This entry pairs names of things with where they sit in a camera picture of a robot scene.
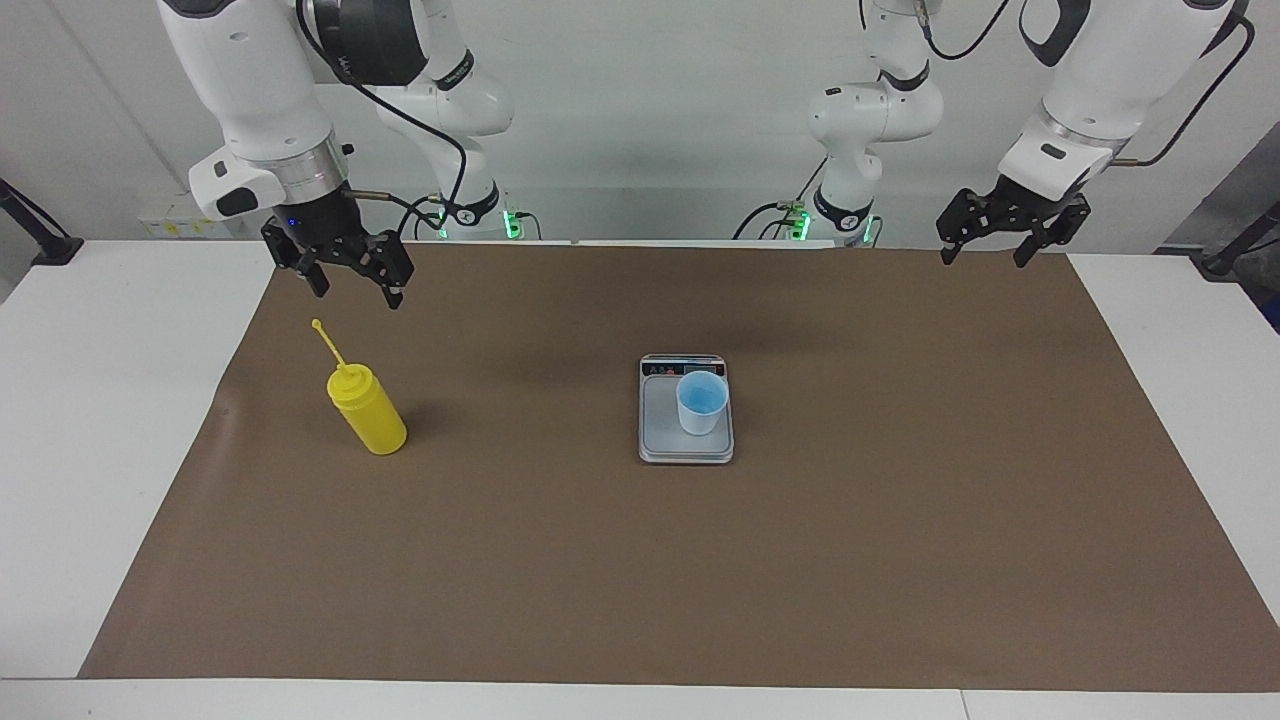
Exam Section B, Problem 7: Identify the light blue plastic cup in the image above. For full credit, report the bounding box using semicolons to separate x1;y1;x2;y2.
676;372;730;437

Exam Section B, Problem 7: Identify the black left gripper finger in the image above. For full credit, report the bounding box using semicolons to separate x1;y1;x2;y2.
1012;200;1093;269
937;190;986;267

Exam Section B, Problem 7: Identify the yellow squeeze seasoning bottle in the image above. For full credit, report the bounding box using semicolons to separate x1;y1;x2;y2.
311;318;408;456

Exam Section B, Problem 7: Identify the black camera stand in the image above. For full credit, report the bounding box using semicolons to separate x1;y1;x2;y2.
0;178;85;267
1200;200;1280;278

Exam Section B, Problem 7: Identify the brown paper table mat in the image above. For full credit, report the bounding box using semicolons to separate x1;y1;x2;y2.
78;240;1280;693

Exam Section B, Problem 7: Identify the white wall socket box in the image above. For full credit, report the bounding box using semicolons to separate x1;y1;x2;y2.
138;190;226;239

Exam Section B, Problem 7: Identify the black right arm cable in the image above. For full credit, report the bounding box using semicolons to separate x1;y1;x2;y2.
295;0;473;236

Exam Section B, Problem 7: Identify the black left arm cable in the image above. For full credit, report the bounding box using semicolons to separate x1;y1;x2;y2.
915;0;1256;169

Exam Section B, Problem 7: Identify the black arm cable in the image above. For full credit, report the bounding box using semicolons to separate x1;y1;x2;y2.
295;0;473;236
915;0;1256;169

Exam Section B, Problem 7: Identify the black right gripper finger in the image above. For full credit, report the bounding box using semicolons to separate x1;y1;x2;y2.
262;225;331;299
360;232;417;310

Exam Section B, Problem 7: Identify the silver digital kitchen scale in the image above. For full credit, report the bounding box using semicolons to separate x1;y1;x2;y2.
638;354;735;466

